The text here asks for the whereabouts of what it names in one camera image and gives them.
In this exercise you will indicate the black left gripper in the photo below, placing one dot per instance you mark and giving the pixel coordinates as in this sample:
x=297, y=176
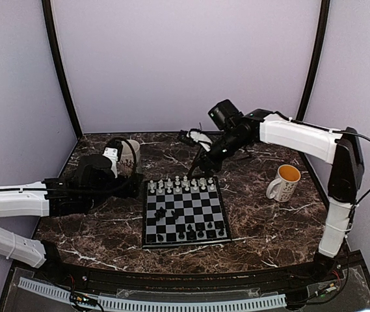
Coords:
x=134, y=186

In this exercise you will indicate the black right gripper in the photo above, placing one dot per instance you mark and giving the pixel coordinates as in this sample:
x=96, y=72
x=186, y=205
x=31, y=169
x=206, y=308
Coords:
x=203, y=160

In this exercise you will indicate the white chess piece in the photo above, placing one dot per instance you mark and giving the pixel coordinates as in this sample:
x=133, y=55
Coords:
x=185, y=184
x=151, y=186
x=194, y=183
x=161, y=186
x=177, y=184
x=169, y=186
x=211, y=183
x=202, y=184

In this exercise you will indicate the pile of black chess pieces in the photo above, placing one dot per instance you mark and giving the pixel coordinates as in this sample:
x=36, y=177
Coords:
x=162, y=213

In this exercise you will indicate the black grey chess board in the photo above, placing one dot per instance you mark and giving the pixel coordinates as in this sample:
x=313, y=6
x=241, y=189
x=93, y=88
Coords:
x=195, y=208

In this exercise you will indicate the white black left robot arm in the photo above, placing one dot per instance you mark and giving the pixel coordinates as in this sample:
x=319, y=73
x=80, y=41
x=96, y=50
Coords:
x=55, y=197

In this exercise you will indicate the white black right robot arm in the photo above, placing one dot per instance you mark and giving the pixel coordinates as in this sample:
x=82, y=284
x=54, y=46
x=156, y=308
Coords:
x=339, y=148

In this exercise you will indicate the cream floral mug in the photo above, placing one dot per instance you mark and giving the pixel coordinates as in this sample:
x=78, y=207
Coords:
x=125, y=165

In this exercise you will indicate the white mug orange interior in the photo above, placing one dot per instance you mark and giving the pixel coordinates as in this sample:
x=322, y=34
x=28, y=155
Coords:
x=284, y=184

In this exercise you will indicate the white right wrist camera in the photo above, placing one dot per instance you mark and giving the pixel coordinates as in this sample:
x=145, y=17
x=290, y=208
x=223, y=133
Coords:
x=194, y=137

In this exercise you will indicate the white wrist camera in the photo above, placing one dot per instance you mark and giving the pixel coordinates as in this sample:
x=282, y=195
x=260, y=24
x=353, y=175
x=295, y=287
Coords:
x=112, y=155
x=194, y=137

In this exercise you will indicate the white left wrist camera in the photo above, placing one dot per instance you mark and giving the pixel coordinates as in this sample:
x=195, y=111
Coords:
x=112, y=155

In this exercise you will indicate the black front rail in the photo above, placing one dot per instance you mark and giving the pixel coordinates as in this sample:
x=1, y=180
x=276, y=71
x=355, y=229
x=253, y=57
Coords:
x=101, y=279

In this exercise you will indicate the white slotted cable duct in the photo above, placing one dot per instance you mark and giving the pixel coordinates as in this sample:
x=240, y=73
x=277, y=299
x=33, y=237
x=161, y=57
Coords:
x=107, y=303

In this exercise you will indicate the black right frame post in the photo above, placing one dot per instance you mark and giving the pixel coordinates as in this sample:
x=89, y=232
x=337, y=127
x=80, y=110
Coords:
x=315, y=59

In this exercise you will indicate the black frame post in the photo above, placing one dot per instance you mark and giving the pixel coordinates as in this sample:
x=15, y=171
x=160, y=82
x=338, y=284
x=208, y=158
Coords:
x=59, y=67
x=315, y=59

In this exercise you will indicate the black left frame post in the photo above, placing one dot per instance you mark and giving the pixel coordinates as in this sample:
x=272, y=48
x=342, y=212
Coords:
x=59, y=67

